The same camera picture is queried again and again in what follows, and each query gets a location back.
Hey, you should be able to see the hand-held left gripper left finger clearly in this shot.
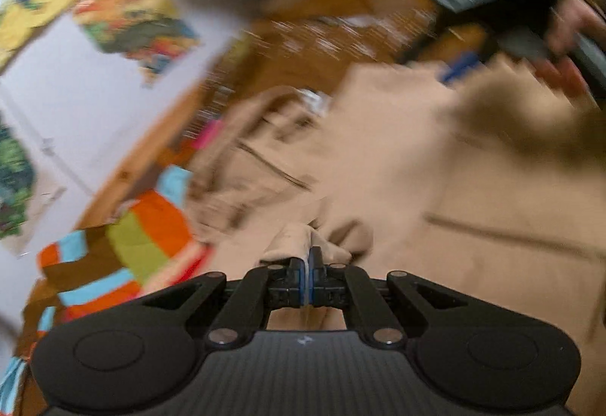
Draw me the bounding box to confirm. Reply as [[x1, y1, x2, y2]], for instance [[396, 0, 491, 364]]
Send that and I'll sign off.
[[142, 257, 308, 347]]

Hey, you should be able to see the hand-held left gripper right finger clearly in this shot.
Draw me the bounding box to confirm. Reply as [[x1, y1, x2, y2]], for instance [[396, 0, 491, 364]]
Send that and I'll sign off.
[[310, 247, 469, 348]]

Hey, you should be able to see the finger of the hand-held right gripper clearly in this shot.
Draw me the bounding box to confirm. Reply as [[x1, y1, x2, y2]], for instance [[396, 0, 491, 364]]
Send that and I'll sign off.
[[400, 14, 495, 86]]

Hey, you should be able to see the beige large garment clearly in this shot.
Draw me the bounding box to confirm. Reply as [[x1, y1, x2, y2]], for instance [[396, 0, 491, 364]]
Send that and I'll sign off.
[[187, 61, 606, 351]]

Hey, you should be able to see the person's right hand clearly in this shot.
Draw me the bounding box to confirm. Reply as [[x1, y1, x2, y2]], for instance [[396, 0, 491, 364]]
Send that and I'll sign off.
[[537, 0, 606, 89]]

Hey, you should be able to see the colourful striped blanket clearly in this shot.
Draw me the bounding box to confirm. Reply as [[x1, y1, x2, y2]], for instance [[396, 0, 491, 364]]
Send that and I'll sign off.
[[0, 120, 223, 402]]

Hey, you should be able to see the wooden bed frame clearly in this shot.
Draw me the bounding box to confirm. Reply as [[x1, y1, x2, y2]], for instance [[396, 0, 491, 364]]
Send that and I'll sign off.
[[76, 80, 200, 232]]

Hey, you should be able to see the green and red wall poster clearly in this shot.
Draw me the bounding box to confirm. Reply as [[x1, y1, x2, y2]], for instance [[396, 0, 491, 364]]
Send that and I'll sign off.
[[0, 113, 37, 243]]

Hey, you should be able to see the orange and green wall poster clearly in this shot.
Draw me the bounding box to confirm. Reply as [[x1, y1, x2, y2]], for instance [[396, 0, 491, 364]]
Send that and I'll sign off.
[[73, 0, 200, 89]]

